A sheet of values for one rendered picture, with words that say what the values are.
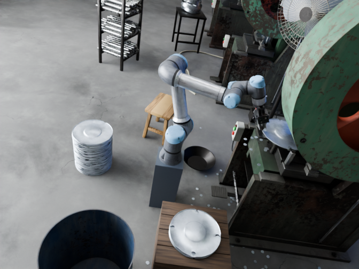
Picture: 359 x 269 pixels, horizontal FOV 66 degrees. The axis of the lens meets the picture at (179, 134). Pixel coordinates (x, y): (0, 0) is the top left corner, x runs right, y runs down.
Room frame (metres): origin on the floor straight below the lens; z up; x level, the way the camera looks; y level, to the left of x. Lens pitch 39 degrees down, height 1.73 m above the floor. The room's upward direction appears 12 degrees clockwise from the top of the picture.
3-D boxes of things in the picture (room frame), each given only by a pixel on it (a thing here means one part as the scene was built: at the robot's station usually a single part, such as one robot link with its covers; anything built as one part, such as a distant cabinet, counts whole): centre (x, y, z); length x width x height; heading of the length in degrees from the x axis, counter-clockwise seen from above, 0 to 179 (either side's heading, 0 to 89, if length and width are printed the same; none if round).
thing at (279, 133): (1.38, -0.62, 0.78); 0.29 x 0.29 x 0.01
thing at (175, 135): (1.32, 0.02, 0.62); 0.13 x 0.12 x 0.14; 164
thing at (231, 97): (1.30, -0.03, 1.02); 0.49 x 0.11 x 0.12; 74
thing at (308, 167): (1.22, -0.76, 0.76); 0.17 x 0.06 x 0.10; 4
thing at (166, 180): (1.31, 0.03, 0.23); 0.18 x 0.18 x 0.45; 4
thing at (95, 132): (1.52, 0.64, 0.33); 0.29 x 0.29 x 0.01
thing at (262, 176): (1.13, -0.91, 0.45); 0.92 x 0.12 x 0.90; 94
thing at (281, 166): (1.39, -0.75, 0.68); 0.45 x 0.30 x 0.06; 4
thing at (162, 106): (2.09, 0.19, 0.16); 0.34 x 0.24 x 0.34; 167
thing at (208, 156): (1.78, -0.21, 0.04); 0.30 x 0.30 x 0.07
